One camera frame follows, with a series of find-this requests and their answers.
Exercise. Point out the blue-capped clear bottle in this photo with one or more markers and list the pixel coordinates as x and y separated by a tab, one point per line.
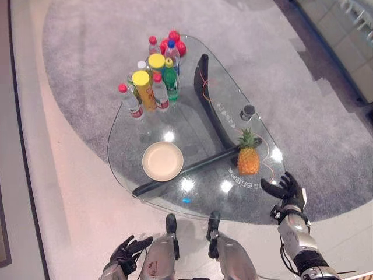
172	52

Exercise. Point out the red-capped clear water bottle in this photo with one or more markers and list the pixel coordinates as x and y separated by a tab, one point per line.
153	46
160	93
131	102

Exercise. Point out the black table base frame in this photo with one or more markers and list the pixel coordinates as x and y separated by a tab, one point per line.
212	116

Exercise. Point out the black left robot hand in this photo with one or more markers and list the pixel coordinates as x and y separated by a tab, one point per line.
125	256

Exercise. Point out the orange toy pineapple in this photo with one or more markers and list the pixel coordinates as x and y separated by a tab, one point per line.
248	163

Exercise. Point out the dark framed panel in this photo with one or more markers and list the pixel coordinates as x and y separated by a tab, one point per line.
4	233

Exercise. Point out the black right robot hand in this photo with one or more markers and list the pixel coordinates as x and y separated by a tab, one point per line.
288	192

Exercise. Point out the glass-fronted cabinet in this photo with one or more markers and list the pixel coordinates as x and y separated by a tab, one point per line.
338	35

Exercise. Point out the cream round plate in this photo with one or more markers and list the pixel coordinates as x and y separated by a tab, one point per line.
162	161

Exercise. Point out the yellow-lidded orange chips can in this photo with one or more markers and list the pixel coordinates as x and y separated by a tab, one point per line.
144	90

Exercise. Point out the green bottle with yellow cap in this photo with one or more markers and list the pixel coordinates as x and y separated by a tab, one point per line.
170	81

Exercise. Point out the glass coffee table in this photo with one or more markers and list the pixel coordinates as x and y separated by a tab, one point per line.
204	186

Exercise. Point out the yellow-lidded green chips can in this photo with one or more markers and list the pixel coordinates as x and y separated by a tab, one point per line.
156	62

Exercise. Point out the white-capped clear bottle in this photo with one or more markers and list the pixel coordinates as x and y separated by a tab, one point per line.
142	65

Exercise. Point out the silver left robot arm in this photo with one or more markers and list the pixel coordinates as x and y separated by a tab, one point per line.
112	271

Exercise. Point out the silver left robot leg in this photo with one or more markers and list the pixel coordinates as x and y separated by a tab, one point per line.
161	256

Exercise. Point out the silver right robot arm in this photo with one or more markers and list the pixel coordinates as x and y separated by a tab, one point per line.
297	236

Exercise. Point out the grey rug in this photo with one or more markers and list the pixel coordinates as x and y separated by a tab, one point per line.
306	116

